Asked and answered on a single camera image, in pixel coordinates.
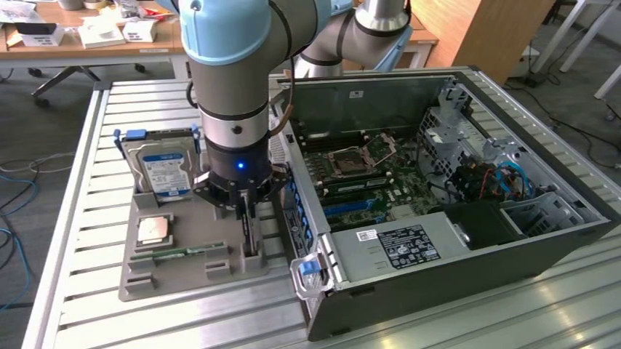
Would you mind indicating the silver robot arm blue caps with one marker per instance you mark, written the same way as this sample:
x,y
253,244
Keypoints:
x,y
227,36

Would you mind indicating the grey plastic parts rack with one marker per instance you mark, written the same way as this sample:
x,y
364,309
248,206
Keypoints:
x,y
188,232

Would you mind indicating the white box with round disc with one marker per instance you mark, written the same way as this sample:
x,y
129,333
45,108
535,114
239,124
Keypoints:
x,y
101,36

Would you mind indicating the perforated metal drive cage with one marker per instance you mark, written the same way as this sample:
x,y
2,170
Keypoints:
x,y
446,145

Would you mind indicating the grey power supply with label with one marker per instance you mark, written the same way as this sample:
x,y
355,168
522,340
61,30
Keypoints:
x,y
359,254

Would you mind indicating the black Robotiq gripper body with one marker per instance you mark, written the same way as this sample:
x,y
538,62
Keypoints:
x,y
237,163

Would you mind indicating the open metal socket cover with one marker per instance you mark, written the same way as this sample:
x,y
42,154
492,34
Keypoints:
x,y
380,147

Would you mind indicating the green motherboard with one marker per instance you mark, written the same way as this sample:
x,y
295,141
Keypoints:
x,y
412,181

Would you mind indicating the black open PC case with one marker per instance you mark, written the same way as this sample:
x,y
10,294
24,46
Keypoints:
x,y
436,287

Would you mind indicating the blue expansion slot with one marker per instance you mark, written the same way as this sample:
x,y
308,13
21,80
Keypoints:
x,y
348,208

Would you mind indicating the white table frame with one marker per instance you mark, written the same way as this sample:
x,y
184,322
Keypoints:
x,y
557,36

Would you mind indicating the hard disk in blue caddy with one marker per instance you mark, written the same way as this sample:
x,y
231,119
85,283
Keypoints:
x,y
164,171

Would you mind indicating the copper-toned CPU chip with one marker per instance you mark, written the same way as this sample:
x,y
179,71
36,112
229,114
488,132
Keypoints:
x,y
153,230

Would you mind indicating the grey wheeled desk foot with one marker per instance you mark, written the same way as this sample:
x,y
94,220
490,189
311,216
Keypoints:
x,y
54,80

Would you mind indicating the wooden cabinet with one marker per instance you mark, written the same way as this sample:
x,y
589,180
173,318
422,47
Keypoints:
x,y
520,25

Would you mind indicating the installed black RAM stick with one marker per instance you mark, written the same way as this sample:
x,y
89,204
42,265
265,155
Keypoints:
x,y
354,187

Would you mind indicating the grey cup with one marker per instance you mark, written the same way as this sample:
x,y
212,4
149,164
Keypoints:
x,y
69,4

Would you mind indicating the white box with black lid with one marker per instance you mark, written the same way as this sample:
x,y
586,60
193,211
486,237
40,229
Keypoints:
x,y
38,34

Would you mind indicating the wooden desk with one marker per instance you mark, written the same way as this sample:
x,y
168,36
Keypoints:
x,y
62,52

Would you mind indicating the silver disk bay cage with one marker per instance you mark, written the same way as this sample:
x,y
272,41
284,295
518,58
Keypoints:
x,y
547,214

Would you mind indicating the black GPU card metal bracket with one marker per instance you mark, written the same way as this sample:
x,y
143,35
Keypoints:
x,y
249,236

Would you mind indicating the white box with black print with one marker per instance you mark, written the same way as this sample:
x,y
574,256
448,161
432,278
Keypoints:
x,y
139,32

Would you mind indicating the green RAM stick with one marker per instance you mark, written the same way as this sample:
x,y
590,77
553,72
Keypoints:
x,y
184,251

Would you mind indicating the white electrical box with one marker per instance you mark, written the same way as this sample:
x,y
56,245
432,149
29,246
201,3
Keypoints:
x,y
528,54

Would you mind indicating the CPU socket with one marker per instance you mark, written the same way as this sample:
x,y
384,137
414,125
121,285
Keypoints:
x,y
348,165

